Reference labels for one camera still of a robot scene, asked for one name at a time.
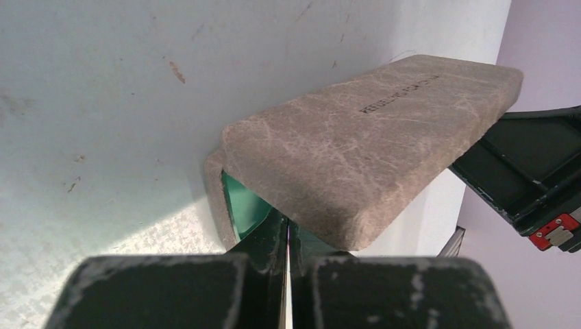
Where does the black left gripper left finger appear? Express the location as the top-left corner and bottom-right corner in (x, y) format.
(45, 210), (288, 328)

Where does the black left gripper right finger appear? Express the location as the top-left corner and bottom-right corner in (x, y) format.
(288, 222), (511, 328)

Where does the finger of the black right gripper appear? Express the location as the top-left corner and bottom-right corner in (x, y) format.
(449, 106), (580, 253)

